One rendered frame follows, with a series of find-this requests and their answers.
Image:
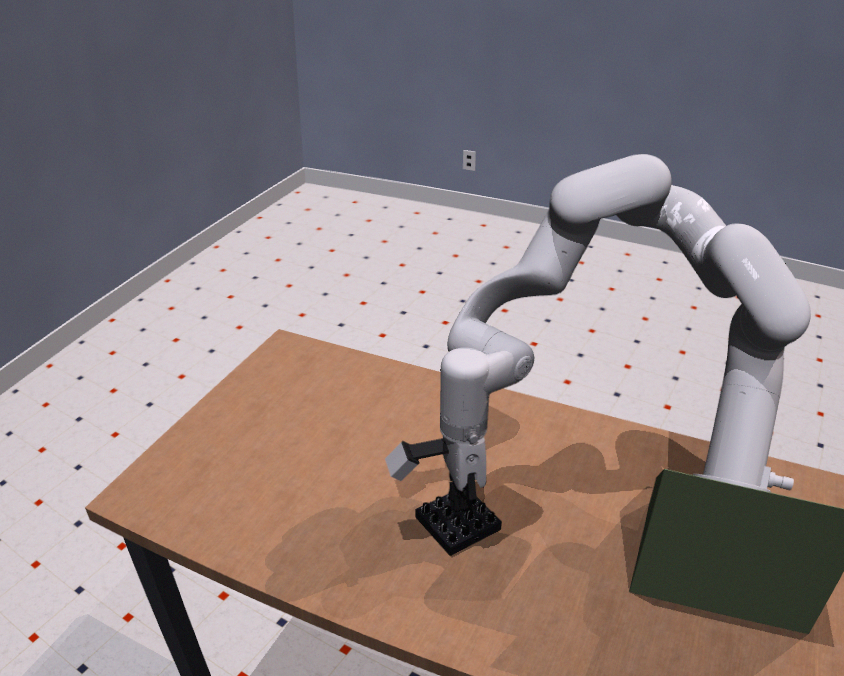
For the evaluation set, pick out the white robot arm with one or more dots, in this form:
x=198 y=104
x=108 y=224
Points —
x=482 y=359

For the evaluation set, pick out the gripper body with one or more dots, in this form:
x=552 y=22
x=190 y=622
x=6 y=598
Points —
x=457 y=464

